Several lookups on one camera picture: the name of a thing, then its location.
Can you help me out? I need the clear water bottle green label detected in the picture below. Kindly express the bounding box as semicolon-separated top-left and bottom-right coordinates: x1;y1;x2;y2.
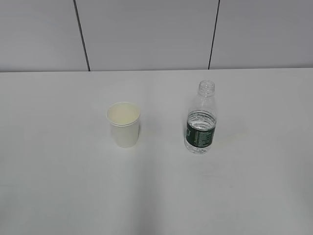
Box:
184;80;217;154

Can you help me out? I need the white paper cup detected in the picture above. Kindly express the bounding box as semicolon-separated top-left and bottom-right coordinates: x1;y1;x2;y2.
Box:
107;102;140;148

